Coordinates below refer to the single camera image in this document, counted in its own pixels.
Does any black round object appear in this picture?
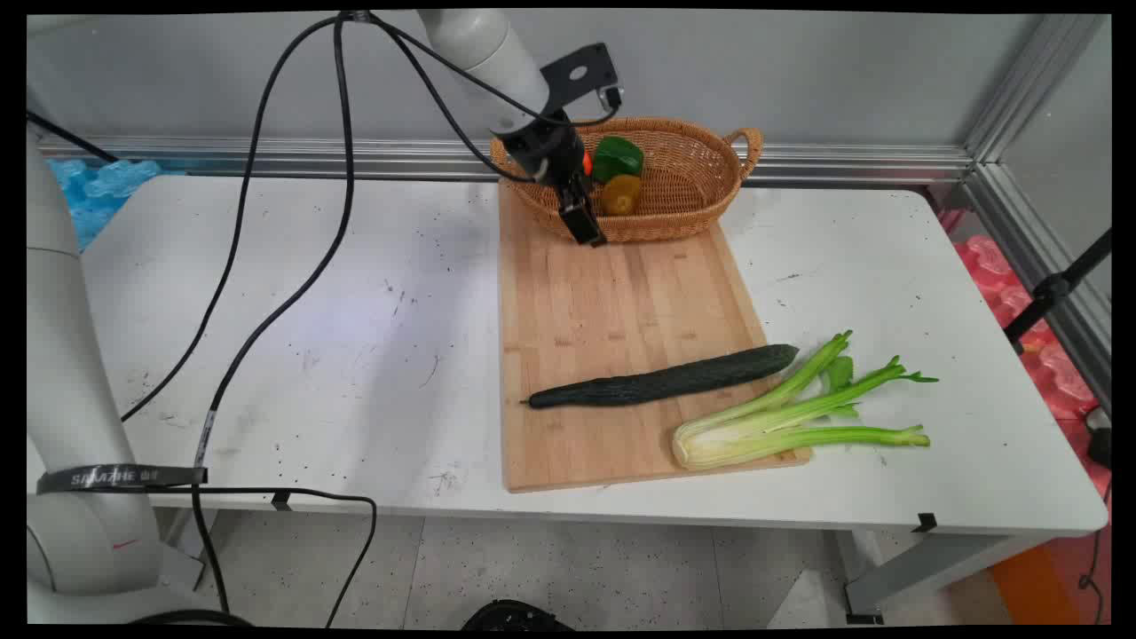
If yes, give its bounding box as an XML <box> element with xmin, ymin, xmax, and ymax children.
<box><xmin>461</xmin><ymin>599</ymin><xmax>576</xmax><ymax>631</ymax></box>

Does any thick black labelled cable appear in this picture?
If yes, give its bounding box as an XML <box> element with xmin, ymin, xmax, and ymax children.
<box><xmin>190</xmin><ymin>11</ymin><xmax>357</xmax><ymax>618</ymax></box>

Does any orange floor board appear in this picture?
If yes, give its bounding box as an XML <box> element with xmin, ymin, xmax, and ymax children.
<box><xmin>988</xmin><ymin>541</ymin><xmax>1068</xmax><ymax>627</ymax></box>

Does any black cable behind arm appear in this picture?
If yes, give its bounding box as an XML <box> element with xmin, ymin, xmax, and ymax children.
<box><xmin>27</xmin><ymin>109</ymin><xmax>119</xmax><ymax>164</ymax></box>

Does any black cable under table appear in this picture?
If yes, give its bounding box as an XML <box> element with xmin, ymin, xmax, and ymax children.
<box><xmin>146</xmin><ymin>484</ymin><xmax>381</xmax><ymax>628</ymax></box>

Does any aluminium side rail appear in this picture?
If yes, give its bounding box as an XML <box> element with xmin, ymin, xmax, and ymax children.
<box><xmin>963</xmin><ymin>162</ymin><xmax>1112</xmax><ymax>414</ymax></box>

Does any aluminium corner post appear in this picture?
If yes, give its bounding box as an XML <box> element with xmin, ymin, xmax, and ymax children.
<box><xmin>963</xmin><ymin>13</ymin><xmax>1110</xmax><ymax>165</ymax></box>

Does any aluminium back rail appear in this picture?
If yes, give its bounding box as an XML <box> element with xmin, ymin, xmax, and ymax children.
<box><xmin>35</xmin><ymin>135</ymin><xmax>977</xmax><ymax>187</ymax></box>

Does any pink foam sheet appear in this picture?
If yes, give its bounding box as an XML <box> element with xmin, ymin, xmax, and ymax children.
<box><xmin>951</xmin><ymin>233</ymin><xmax>1112</xmax><ymax>500</ymax></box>

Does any yellow bell pepper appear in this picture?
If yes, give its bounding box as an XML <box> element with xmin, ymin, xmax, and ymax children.
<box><xmin>600</xmin><ymin>174</ymin><xmax>643</xmax><ymax>217</ymax></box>

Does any green bell pepper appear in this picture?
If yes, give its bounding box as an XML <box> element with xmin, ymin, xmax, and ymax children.
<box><xmin>592</xmin><ymin>136</ymin><xmax>645</xmax><ymax>185</ymax></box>

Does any grey table leg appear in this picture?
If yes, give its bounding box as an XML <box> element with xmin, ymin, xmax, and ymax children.
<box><xmin>841</xmin><ymin>528</ymin><xmax>1050</xmax><ymax>626</ymax></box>

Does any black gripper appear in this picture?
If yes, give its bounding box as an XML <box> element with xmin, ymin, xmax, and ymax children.
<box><xmin>491</xmin><ymin>111</ymin><xmax>609</xmax><ymax>249</ymax></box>

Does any black printed velcro strap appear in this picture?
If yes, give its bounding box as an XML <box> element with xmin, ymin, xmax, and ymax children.
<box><xmin>37</xmin><ymin>464</ymin><xmax>209</xmax><ymax>495</ymax></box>

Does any dark green cucumber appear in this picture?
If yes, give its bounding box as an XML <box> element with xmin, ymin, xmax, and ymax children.
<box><xmin>522</xmin><ymin>343</ymin><xmax>800</xmax><ymax>410</ymax></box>

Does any bamboo cutting board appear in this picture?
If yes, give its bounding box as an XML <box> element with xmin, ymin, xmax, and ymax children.
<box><xmin>497</xmin><ymin>182</ymin><xmax>814</xmax><ymax>494</ymax></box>

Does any black stand leg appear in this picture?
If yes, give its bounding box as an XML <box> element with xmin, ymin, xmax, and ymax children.
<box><xmin>1003</xmin><ymin>228</ymin><xmax>1112</xmax><ymax>355</ymax></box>

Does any black power adapter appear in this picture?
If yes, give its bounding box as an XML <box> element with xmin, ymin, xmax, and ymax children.
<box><xmin>1086</xmin><ymin>406</ymin><xmax>1112</xmax><ymax>470</ymax></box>

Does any thin black cable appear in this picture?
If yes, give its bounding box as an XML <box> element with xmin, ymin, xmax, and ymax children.
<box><xmin>120</xmin><ymin>16</ymin><xmax>343</xmax><ymax>423</ymax></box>

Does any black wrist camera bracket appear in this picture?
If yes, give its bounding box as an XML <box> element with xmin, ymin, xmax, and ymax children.
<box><xmin>539</xmin><ymin>43</ymin><xmax>625</xmax><ymax>122</ymax></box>

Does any green celery bunch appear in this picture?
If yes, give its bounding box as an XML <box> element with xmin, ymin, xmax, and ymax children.
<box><xmin>671</xmin><ymin>330</ymin><xmax>940</xmax><ymax>472</ymax></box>

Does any woven wicker basket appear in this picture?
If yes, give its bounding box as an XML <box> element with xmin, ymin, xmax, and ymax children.
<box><xmin>490</xmin><ymin>117</ymin><xmax>764</xmax><ymax>244</ymax></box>

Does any blue foam sheet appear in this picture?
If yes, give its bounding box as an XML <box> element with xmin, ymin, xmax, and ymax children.
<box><xmin>44</xmin><ymin>157</ymin><xmax>163</xmax><ymax>253</ymax></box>

